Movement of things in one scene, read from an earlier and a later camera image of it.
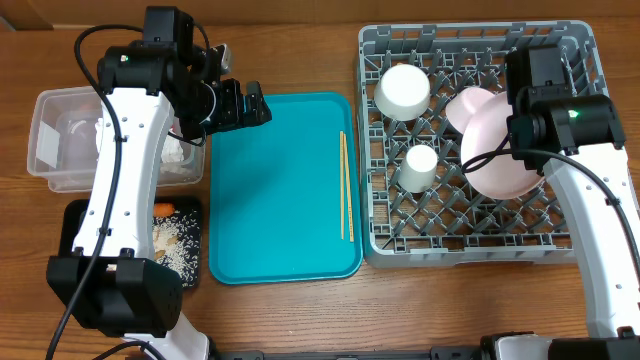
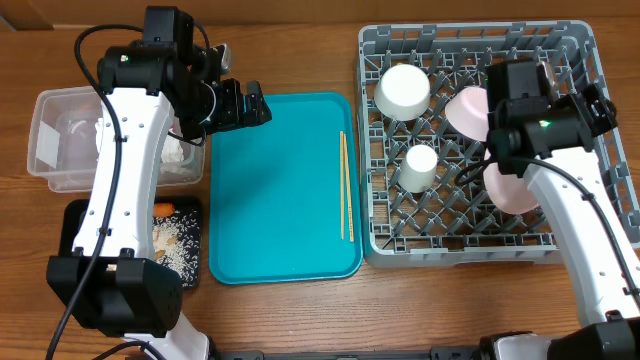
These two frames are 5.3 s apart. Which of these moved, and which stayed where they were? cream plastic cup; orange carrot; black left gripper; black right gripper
Moved: black right gripper
Stayed: cream plastic cup; black left gripper; orange carrot
